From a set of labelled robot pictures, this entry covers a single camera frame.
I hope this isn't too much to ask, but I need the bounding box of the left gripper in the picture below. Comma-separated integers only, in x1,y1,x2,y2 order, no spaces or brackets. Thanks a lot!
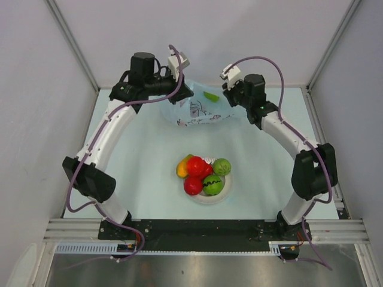
145,68,193,105

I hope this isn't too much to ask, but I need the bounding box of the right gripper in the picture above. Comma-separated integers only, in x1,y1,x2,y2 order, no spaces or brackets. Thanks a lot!
223,78,252,109

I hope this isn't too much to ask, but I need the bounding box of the light blue plastic bag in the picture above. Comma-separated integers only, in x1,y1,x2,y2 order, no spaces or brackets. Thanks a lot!
159,80,246,127

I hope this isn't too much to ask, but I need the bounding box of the green custard apple toy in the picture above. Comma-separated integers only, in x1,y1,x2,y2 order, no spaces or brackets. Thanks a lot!
212,158,232,176

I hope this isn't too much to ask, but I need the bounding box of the orange red tomato toy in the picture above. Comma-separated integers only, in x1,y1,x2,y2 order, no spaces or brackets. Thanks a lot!
186,156,206,176

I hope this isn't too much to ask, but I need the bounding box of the red bell pepper toy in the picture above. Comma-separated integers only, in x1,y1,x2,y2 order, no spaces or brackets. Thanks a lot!
201,162,214,179

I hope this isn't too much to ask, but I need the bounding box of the yellow orange mango toy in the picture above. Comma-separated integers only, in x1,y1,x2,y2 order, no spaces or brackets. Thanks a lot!
176,154,193,178

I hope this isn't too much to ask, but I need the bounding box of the green watermelon toy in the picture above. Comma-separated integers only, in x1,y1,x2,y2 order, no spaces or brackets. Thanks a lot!
203,175,224,196

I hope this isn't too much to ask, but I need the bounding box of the red apple toy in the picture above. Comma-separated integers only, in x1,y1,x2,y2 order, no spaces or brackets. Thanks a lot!
183,176,203,196

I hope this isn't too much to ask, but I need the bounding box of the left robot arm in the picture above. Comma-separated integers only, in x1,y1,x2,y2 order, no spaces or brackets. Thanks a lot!
62,46,193,239

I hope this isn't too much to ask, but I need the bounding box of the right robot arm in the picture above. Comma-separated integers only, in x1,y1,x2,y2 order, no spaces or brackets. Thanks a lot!
220,74,338,240

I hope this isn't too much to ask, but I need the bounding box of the small green lime toy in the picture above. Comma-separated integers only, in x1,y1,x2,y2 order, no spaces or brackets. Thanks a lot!
203,91,220,102

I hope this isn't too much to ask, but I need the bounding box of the white paper plate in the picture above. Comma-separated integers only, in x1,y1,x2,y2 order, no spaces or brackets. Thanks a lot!
177,155,233,204

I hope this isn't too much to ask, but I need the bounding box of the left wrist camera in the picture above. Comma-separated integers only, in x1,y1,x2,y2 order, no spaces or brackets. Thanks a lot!
168,52,190,81

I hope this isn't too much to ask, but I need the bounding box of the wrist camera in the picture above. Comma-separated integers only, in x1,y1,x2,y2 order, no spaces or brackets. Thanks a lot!
220,64,242,90
168,52,190,81

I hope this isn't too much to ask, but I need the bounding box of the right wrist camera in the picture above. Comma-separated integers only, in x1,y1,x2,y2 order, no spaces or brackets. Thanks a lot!
220,64,242,90

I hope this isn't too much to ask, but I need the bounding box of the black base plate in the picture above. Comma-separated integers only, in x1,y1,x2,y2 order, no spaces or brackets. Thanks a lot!
98,218,312,252

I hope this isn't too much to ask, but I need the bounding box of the white cable duct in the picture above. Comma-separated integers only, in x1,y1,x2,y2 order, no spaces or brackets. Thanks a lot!
55,242,281,256

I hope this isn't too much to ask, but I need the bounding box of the aluminium rail frame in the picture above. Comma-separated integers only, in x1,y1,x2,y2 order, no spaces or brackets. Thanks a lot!
43,218,370,244

